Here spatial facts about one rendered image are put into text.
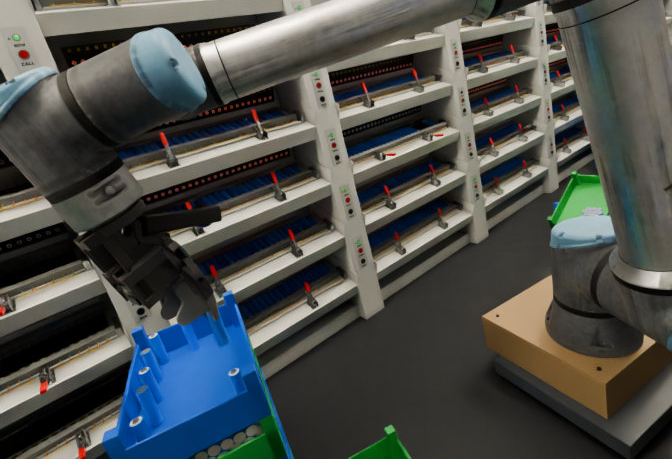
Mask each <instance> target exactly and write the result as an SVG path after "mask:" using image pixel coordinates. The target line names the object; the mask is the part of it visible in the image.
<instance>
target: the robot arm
mask: <svg viewBox="0 0 672 459"><path fill-rule="evenodd" d="M538 1H540V0H330V1H327V2H324V3H321V4H319V5H316V6H313V7H310V8H307V9H304V10H301V11H298V12H295V13H292V14H289V15H286V16H284V17H281V18H278V19H275V20H272V21H269V22H266V23H263V24H260V25H257V26H254V27H252V28H249V29H246V30H243V31H240V32H237V33H234V34H231V35H228V36H225V37H222V38H219V39H217V40H214V41H211V42H208V43H199V44H197V45H194V46H190V47H188V48H184V46H183V45H182V44H181V42H180V41H179V40H178V39H177V38H175V36H174V35H173V34H172V33H171V32H170V31H168V30H166V29H164V28H155V29H152V30H150V31H143V32H140V33H137V34H136V35H134V36H133V38H132V39H130V40H128V41H126V42H124V43H122V44H119V45H117V46H115V47H113V48H111V49H109V50H107V51H105V52H103V53H101V54H99V55H97V56H95V57H93V58H90V59H88V60H86V61H84V62H82V63H80V64H78V65H76V66H74V67H72V68H70V69H68V70H66V71H64V72H62V73H60V74H59V73H58V72H57V71H56V70H55V69H52V68H50V67H40V68H36V69H33V70H30V71H28V72H25V73H23V74H21V75H19V76H16V77H14V78H13V79H12V80H10V81H8V82H6V83H3V84H1V85H0V149H1V150H2V152H3V153H4V154H5V155H6V156H7V157H8V158H9V159H10V160H11V161H12V162H13V164H14V165H15V166H16V167H17V168H18V169H19V170H20V171H21V172H22V173H23V175H24V176H25V177H26V178H27V179H28V180H29V181H30V182H31V183H32V184H33V185H34V187H35V188H36V189H37V190H38V191H39V192H40V193H41V194H42V195H43V196H44V197H45V199H46V200H47V201H48V202H49V203H50V204H51V206H52V207H53V208H54V209H55V210H56V211H57V212H58V214H59V215H60V216H61V217H62V218H63V219H64V220H65V221H66V222H67V223H68V224H69V226H70V227H71V228H72V229H73V230H74V231H75V232H85V233H84V234H82V235H81V236H79V237H78V238H76V239H75V240H74V242H75V243H76V244H77V245H78V246H79V247H80V249H81V250H82V251H83V252H84V253H85V254H86V255H87V256H88V257H89V258H90V259H91V260H92V261H93V263H94V264H95V265H96V266H97V267H98V268H99V269H100V270H101V271H102V272H103V273H102V274H101V275H102V276H103V277H104V278H105V279H106V280H107V281H108V282H109V283H110V284H111V286H112V287H113V288H114V289H115V290H116V291H117V292H118V293H119V294H120V295H121V296H122V297H123V298H124V299H125V300H126V301H127V302H128V301H130V302H131V303H133V304H136V305H139V306H141V305H142V306H145V307H146V308H147V309H148V310H149V309H151V308H152V307H153V306H154V305H155V304H156V303H157V302H158V301H159V300H163V299H164V298H165V297H166V300H165V302H164V304H163V306H162V309H161V311H160V314H161V316H162V318H163V319H165V320H170V319H172V318H174V317H176V321H177V323H178V324H179V325H181V326H187V325H189V324H190V323H191V322H193V321H194V320H196V319H197V318H199V317H200V316H202V315H204V316H205V317H206V318H207V315H206V312H208V313H209V314H210V315H211V316H212V318H213V319H214V320H215V321H217V320H218V319H219V311H218V305H217V301H216V297H215V295H214V291H213V289H212V287H211V285H210V284H209V282H208V280H207V278H206V277H205V275H204V274H203V272H202V271H201V270H200V269H199V267H198V266H197V265H196V264H195V263H194V262H193V261H192V259H191V257H190V256H189V254H188V253H187V252H186V251H185V250H184V248H183V247H182V246H181V245H180V244H179V243H178V242H176V241H175V240H172V239H171V237H170V234H169V233H160V232H166V231H171V230H177V229H182V228H188V227H193V226H196V227H199V228H205V227H208V226H210V225H211V224H212V223H215V222H220V221H221V220H222V214H221V208H220V206H210V205H208V204H204V203H201V204H197V205H195V206H194V207H192V209H186V210H179V211H172V212H165V213H158V214H151V215H144V216H139V215H141V214H142V213H143V211H144V210H145V209H146V205H145V203H144V202H143V201H142V199H141V197H142V195H143V192H144V189H143V188H142V187H141V185H140V184H139V183H138V181H137V180H136V179H135V177H134V176H133V175H132V173H131V172H130V171H129V169H128V168H127V167H126V166H125V164H124V162H123V161H122V160H121V158H120V157H119V156H118V154H117V153H116V151H115V150H114V149H113V148H115V147H116V146H118V145H120V144H122V143H124V142H126V141H128V140H130V139H132V138H134V137H136V136H138V135H141V134H143V133H145V132H147V131H149V130H151V129H153V128H155V127H157V126H159V125H161V124H164V123H168V122H173V121H185V120H189V119H192V118H194V117H196V116H198V115H199V114H201V113H203V112H206V111H209V110H212V109H214V108H217V107H220V106H223V105H226V104H228V103H229V102H230V101H232V100H235V99H238V98H241V97H244V96H246V95H249V94H252V93H255V92H258V91H260V90H263V89H266V88H269V87H272V86H274V85H277V84H280V83H283V82H286V81H288V80H291V79H294V78H297V77H299V76H302V75H305V74H308V73H311V72H313V71H316V70H319V69H322V68H325V67H327V66H330V65H333V64H336V63H339V62H341V61H344V60H347V59H350V58H353V57H355V56H358V55H361V54H364V53H367V52H369V51H372V50H375V49H378V48H381V47H383V46H386V45H389V44H392V43H394V42H397V41H400V40H403V39H406V38H408V37H411V36H414V35H417V34H420V33H422V32H425V31H428V30H431V29H434V28H436V27H439V26H442V25H445V24H448V23H450V22H453V21H456V20H459V19H462V18H464V17H466V18H467V19H468V20H470V21H472V22H475V23H479V22H482V21H485V20H488V19H491V18H493V17H496V16H499V15H502V14H505V13H507V12H510V11H513V10H516V9H518V8H521V7H524V6H527V5H529V4H532V3H535V2H538ZM549 3H550V6H551V10H552V14H553V16H554V17H556V19H557V23H558V27H559V30H560V34H561V38H562V41H563V45H564V49H565V53H566V56H567V60H568V64H569V67H570V71H571V75H572V78H573V82H574V86H575V89H576V93H577V97H578V100H579V104H580V108H581V111H582V115H583V119H584V123H585V126H586V130H587V134H588V137H589V141H590V145H591V148H592V152H593V156H594V159H595V163H596V167H597V170H598V174H599V178H600V181H601V185H602V189H603V193H604V196H605V200H606V204H607V207H608V211H609V215H610V216H583V217H576V218H571V219H568V220H565V221H562V222H560V223H558V224H557V225H555V226H554V227H553V229H552V231H551V242H550V247H551V266H552V285H553V299H552V301H551V303H550V305H549V307H548V310H547V312H546V315H545V327H546V331H547V333H548V334H549V336H550V337H551V338H552V339H553V340H554V341H555V342H557V343H558V344H559V345H561V346H563V347H564V348H566V349H568V350H570V351H573V352H576V353H578V354H582V355H586V356H590V357H597V358H619V357H624V356H628V355H630V354H633V353H635V352H636V351H638V350H639V349H640V348H641V346H642V345H643V342H644V334H645V335H646V336H648V337H650V338H651V339H653V340H655V341H656V342H658V343H659V344H661V345H663V346H664V347H666V348H667V349H668V350H669V351H671V352H672V49H671V43H670V37H669V32H668V26H667V21H666V15H665V9H664V4H663V0H549ZM122 229H123V233H122Z"/></svg>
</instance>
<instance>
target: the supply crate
mask: <svg viewBox="0 0 672 459"><path fill-rule="evenodd" d="M223 298H224V300H225V303H226V304H224V305H221V306H219V307H218V311H219V313H220V316H221V318H222V321H223V324H224V326H225V329H226V331H227V334H228V337H229V339H230V342H229V343H228V344H227V345H226V346H223V347H220V346H219V345H218V343H217V340H216V338H215V335H214V333H213V330H212V328H211V325H210V323H209V320H208V318H206V317H205V316H204V315H202V316H200V317H199V318H197V319H196V320H194V321H193V322H191V325H192V327H193V330H194V332H195V335H196V337H197V339H198V342H199V344H200V348H199V349H198V350H196V351H191V349H190V346H189V344H188V342H187V339H186V337H185V335H184V332H183V330H182V328H181V325H179V324H178V323H177V324H175V325H172V326H170V327H167V328H165V329H162V330H160V331H157V332H155V333H158V334H159V336H160V339H161V341H162V343H163V345H164V348H165V350H166V352H167V354H168V357H169V359H170V361H169V362H168V363H167V364H165V365H160V363H159V361H158V358H157V356H156V354H155V352H154V350H153V348H152V345H151V343H150V341H149V339H148V337H149V336H150V335H151V334H150V335H148V336H147V334H146V331H145V329H144V327H143V325H142V326H139V327H137V328H134V329H133V330H132V333H131V335H132V337H133V339H134V341H135V343H136V345H135V350H134V354H133V358H132V362H131V366H130V371H129V375H128V379H127V383H126V387H125V392H124V396H123V400H122V404H121V408H120V413H119V417H118V421H117V425H116V427H114V428H112V429H110V430H108V431H106V432H104V435H103V439H102V445H103V447H104V448H105V450H106V452H107V454H108V456H109V458H110V459H186V458H188V457H190V456H192V455H194V454H196V453H198V452H200V451H201V450H203V449H205V448H207V447H209V446H211V445H213V444H215V443H217V442H219V441H221V440H223V439H225V438H227V437H229V436H231V435H233V434H234V433H236V432H238V431H240V430H242V429H244V428H246V427H248V426H250V425H252V424H254V423H256V422H258V421H260V420H262V419H264V418H266V417H267V416H269V415H271V414H272V412H271V409H270V406H269V403H268V399H267V396H266V393H265V389H264V386H263V383H262V380H261V377H260V374H259V373H260V372H259V369H258V367H257V364H256V361H255V356H254V353H253V351H252V348H251V344H250V340H249V338H248V335H247V332H246V331H247V330H246V328H245V325H244V322H243V319H242V316H241V314H240V311H239V308H238V305H237V303H236V300H235V297H234V295H233V292H232V290H230V291H227V292H225V293H223ZM147 348H151V350H152V353H153V355H154V357H155V359H156V361H157V363H158V366H159V368H160V370H161V372H162V374H163V376H164V378H163V379H162V380H161V381H160V382H158V383H157V384H158V386H159V388H160V390H161V392H162V394H163V396H164V399H163V400H162V401H161V402H160V403H159V404H157V405H158V408H159V410H160V412H161V414H162V416H163V421H162V422H161V423H160V424H159V425H157V426H151V424H150V422H149V420H148V418H147V416H146V414H145V411H144V409H143V407H142V405H141V403H140V401H139V399H138V397H137V395H136V391H137V389H139V388H140V387H142V386H144V385H143V383H142V381H141V378H140V376H139V374H138V373H139V371H140V370H141V369H143V368H144V367H146V366H145V364H144V362H143V360H142V357H141V355H140V353H141V352H142V351H143V350H144V349H147ZM233 368H240V371H241V375H242V378H243V381H244V384H245V386H246V389H247V390H246V391H243V392H241V393H239V394H237V395H236V394H235V391H234V389H233V386H232V384H231V381H230V379H229V376H228V372H229V371H230V370H231V369H233ZM138 416H143V418H144V420H145V422H146V424H147V426H148V428H149V430H150V432H151V434H152V436H151V437H148V438H146V439H144V440H142V441H140V442H138V443H137V441H136V439H135V437H134V435H133V433H132V431H131V429H130V427H129V424H130V422H131V421H132V420H133V419H134V418H136V417H138Z"/></svg>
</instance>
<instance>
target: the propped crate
mask: <svg viewBox="0 0 672 459"><path fill-rule="evenodd" d="M571 176H572V179H571V181H570V182H569V184H568V186H567V188H566V190H565V192H564V194H563V196H562V198H561V200H560V202H559V204H558V205H557V207H556V209H555V211H554V213H553V215H552V217H550V216H548V218H547V221H548V223H549V225H550V227H551V229H553V227H554V226H555V225H557V224H558V223H560V222H562V221H565V220H568V219H571V218H576V217H580V216H581V215H583V212H582V211H583V210H586V208H587V207H591V208H593V207H595V208H596V209H597V208H601V210H602V212H603V215H604V216H610V215H609V211H608V207H607V204H606V200H605V196H604V193H603V189H602V185H601V181H600V178H599V175H578V173H577V171H572V173H571ZM583 216H584V215H583Z"/></svg>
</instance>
